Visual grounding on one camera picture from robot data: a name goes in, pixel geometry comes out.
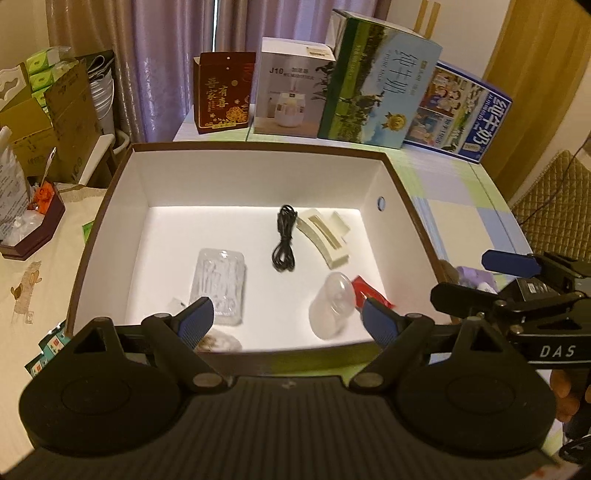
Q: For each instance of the clear plastic case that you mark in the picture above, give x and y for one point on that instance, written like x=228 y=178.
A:
x=219 y=281

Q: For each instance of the chair with quilted cover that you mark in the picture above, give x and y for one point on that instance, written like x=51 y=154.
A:
x=558 y=194

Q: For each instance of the plaid tablecloth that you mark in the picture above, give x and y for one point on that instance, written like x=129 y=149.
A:
x=461 y=203

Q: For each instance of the cotton swab bag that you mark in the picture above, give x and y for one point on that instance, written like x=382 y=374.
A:
x=226 y=344

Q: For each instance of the red gift box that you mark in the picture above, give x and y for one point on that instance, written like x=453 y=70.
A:
x=221 y=97

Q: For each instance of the cardboard carton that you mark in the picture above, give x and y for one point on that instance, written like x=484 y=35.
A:
x=69 y=120
x=27 y=129

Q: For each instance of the colourful booklets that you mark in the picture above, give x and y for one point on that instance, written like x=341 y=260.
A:
x=46 y=350

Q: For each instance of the brown cardboard box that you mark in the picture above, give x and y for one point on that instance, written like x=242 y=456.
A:
x=258 y=175

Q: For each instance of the purple bottle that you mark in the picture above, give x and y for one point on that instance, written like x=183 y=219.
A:
x=475 y=279

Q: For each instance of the green tissue pack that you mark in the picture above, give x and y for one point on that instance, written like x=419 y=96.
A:
x=40 y=79
x=42 y=60

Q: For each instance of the stack of white bowls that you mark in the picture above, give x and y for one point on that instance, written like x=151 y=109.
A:
x=104 y=101

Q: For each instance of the dark wooden tray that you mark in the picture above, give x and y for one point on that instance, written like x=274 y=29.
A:
x=41 y=230

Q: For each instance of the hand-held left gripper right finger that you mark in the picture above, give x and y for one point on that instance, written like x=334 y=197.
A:
x=381 y=323

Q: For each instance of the light wooden slats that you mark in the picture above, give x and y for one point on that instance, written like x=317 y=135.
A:
x=427 y=18

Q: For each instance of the metal spoon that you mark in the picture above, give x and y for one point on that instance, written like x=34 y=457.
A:
x=50 y=159

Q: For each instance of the red packet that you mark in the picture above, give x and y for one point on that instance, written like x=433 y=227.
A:
x=364 y=288

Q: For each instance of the cream hair claw clip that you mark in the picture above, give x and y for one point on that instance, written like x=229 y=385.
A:
x=334 y=256

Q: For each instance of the white humidifier box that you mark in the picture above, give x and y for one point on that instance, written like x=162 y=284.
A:
x=286 y=87

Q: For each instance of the clear round plastic container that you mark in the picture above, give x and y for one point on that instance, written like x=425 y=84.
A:
x=330 y=309

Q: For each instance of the white carved chair back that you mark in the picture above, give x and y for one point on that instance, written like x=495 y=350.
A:
x=11 y=83

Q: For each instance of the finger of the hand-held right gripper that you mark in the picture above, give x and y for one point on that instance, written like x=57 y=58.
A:
x=461 y=297
x=510 y=262

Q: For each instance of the white furniture panel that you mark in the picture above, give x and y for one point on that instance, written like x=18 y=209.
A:
x=99 y=157

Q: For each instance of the purple curtain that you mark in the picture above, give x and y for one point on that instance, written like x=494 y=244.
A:
x=161 y=46

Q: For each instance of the small green packet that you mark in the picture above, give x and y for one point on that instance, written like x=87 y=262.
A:
x=87 y=230

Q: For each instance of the white printed plastic bag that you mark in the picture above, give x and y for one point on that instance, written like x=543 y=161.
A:
x=11 y=184

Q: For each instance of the orange ornament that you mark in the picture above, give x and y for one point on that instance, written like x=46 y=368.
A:
x=45 y=196

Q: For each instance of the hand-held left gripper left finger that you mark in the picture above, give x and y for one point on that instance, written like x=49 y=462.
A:
x=196 y=321

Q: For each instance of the blue milk carton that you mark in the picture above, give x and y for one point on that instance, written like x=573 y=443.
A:
x=461 y=115

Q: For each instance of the person's right hand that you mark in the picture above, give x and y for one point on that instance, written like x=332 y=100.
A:
x=568 y=397

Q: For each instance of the wooden door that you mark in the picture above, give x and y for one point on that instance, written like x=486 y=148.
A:
x=531 y=55

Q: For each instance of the beige printed tablecloth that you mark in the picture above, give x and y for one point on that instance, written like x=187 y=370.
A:
x=41 y=295

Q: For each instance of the green milk carton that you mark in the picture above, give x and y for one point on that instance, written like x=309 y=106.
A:
x=378 y=83

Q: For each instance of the black product box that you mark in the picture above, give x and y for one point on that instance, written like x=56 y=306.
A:
x=531 y=288

